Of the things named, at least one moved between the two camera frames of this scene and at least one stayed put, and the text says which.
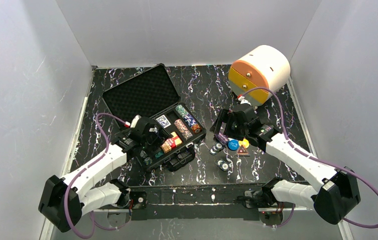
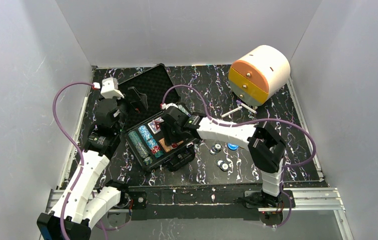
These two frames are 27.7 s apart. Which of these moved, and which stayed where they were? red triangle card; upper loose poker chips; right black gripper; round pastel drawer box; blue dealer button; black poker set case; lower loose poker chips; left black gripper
Moved: red triangle card; left black gripper; right black gripper
Stayed: upper loose poker chips; lower loose poker chips; black poker set case; blue dealer button; round pastel drawer box
